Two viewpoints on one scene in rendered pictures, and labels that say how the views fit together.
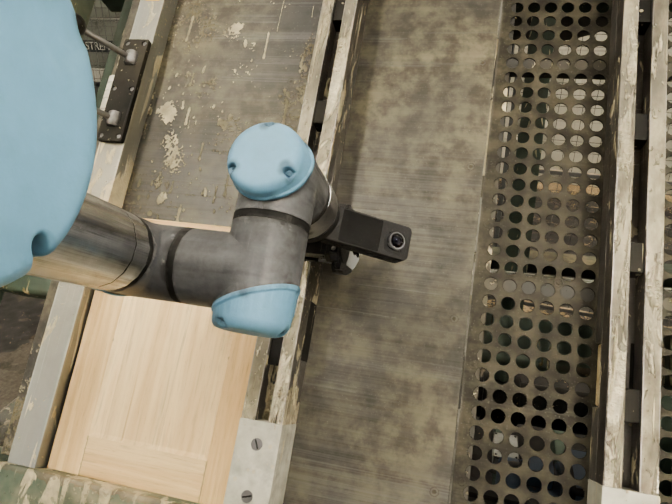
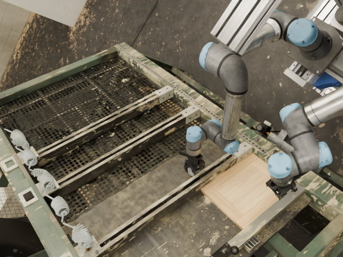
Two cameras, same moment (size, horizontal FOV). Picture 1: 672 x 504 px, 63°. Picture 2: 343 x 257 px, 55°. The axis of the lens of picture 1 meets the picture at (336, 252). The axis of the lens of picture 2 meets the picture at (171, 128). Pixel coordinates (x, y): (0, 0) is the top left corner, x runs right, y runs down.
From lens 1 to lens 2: 1.58 m
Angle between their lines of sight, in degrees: 66
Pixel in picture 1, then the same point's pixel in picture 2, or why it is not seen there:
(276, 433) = not seen: hidden behind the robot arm
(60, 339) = (277, 205)
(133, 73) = not seen: outside the picture
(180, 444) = (257, 169)
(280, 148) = (191, 128)
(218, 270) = (214, 126)
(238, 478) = (245, 149)
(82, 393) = not seen: hidden behind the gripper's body
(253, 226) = (203, 127)
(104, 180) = (240, 236)
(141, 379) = (260, 186)
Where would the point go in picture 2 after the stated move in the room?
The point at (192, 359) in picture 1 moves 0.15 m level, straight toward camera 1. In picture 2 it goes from (243, 181) to (244, 154)
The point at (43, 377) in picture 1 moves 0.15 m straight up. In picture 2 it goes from (286, 199) to (274, 201)
